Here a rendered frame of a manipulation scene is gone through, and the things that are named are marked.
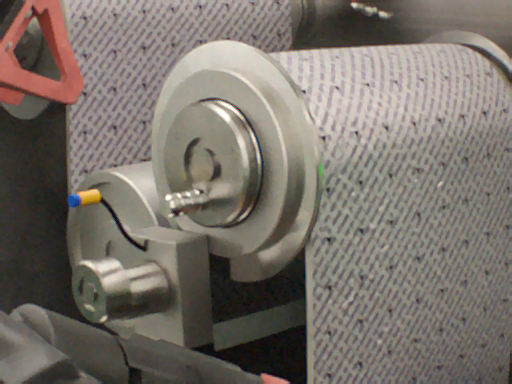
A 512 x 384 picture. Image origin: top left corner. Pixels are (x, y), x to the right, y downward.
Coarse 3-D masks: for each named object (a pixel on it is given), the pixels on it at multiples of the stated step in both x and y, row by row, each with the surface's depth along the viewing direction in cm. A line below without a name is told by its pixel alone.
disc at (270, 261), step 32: (192, 64) 74; (224, 64) 72; (256, 64) 70; (160, 96) 77; (288, 96) 69; (320, 160) 68; (160, 192) 78; (320, 192) 69; (288, 224) 70; (256, 256) 73; (288, 256) 71
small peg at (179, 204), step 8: (184, 192) 72; (192, 192) 72; (200, 192) 72; (160, 200) 71; (168, 200) 70; (176, 200) 70; (184, 200) 71; (192, 200) 71; (200, 200) 72; (160, 208) 71; (168, 208) 70; (176, 208) 70; (184, 208) 71; (192, 208) 71; (200, 208) 72; (168, 216) 71; (176, 216) 71
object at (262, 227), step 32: (192, 96) 74; (224, 96) 71; (256, 96) 70; (160, 128) 76; (256, 128) 70; (288, 128) 69; (160, 160) 77; (288, 160) 69; (288, 192) 69; (192, 224) 75; (256, 224) 71; (224, 256) 74
